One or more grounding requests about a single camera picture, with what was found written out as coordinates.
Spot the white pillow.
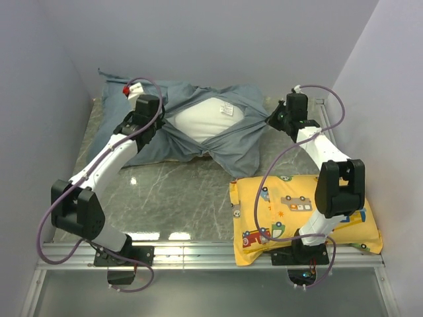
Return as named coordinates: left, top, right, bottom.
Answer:
left=169, top=98, right=244, bottom=143

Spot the blue striped pillowcase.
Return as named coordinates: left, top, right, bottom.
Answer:
left=97, top=68, right=270, bottom=179

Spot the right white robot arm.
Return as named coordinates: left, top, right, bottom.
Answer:
left=266, top=91, right=365, bottom=264

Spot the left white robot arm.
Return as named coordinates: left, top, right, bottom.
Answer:
left=51, top=94, right=164, bottom=265

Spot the yellow cartoon car pillow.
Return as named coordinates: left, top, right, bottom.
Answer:
left=229, top=175, right=383, bottom=266

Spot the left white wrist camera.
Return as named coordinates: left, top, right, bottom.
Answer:
left=122, top=83, right=144, bottom=100

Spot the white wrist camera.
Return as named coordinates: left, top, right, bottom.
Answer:
left=291, top=85, right=303, bottom=94
left=122, top=83, right=144, bottom=100

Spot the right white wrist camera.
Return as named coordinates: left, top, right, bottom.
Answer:
left=291, top=85, right=303, bottom=94

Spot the right side aluminium rail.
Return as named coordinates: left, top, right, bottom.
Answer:
left=315, top=98, right=346, bottom=169

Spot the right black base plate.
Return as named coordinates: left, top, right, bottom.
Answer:
left=270, top=246, right=331, bottom=288

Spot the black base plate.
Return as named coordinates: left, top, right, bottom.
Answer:
left=93, top=246, right=155, bottom=286
left=270, top=246, right=331, bottom=288

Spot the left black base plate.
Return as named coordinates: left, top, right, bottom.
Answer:
left=93, top=246, right=155, bottom=286

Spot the aluminium mounting rail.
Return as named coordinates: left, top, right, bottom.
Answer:
left=36, top=241, right=385, bottom=270

